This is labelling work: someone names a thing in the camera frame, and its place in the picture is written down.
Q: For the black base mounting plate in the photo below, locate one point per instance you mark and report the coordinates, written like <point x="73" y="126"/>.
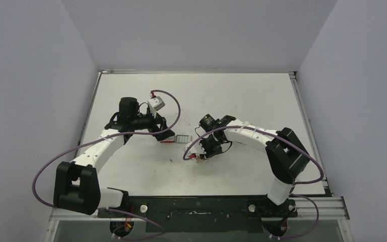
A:
<point x="208" y="213"/>

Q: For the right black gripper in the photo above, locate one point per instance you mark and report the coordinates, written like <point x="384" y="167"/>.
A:
<point x="205" y="146"/>

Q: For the aluminium frame rail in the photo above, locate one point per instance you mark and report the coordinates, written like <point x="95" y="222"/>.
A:
<point x="323" y="208"/>

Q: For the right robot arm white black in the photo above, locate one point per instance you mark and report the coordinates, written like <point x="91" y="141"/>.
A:
<point x="285" y="152"/>

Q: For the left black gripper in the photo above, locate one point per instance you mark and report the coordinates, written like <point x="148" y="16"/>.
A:
<point x="158" y="120"/>

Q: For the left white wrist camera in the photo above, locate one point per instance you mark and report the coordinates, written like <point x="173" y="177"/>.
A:
<point x="155" y="103"/>

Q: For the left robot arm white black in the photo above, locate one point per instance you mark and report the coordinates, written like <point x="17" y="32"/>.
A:
<point x="77" y="186"/>

